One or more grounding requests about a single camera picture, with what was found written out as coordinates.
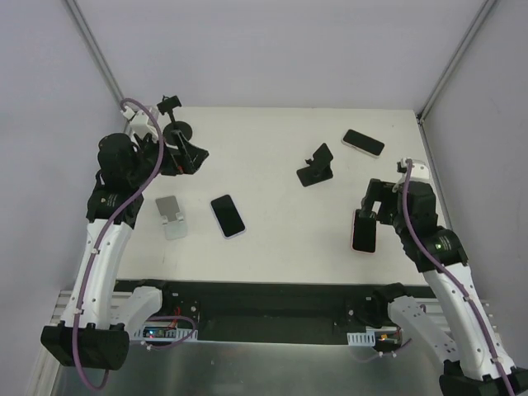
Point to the right cable duct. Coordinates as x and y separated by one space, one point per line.
371 338

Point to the aluminium frame post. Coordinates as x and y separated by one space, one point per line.
484 11
84 30

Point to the purple case phone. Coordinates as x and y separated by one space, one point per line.
227 216

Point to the cream case phone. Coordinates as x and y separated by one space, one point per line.
363 143

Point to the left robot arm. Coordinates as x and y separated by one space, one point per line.
89 334

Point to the white folding phone stand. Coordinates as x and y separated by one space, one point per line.
172 216

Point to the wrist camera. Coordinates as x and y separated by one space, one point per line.
419 171
139 123

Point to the cable duct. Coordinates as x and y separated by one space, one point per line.
371 338
157 334

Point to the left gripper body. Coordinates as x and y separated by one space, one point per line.
175 154

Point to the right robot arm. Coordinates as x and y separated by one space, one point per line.
470 358

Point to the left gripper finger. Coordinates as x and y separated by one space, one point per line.
184 158
199 155

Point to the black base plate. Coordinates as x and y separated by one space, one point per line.
274 313

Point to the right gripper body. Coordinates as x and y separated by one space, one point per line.
388 202

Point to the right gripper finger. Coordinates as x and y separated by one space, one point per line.
372 195
384 212

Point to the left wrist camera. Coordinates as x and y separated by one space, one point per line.
139 123

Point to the black round-base clamp stand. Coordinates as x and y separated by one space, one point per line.
167 106

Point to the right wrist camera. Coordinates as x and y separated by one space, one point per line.
419 171

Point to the black folding phone stand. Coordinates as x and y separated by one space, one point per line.
318 167

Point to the left aluminium frame post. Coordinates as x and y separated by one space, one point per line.
84 30

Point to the pink case phone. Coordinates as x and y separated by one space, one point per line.
363 237

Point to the left cable duct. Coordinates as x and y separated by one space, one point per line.
157 334

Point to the right aluminium frame post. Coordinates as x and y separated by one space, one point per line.
484 11

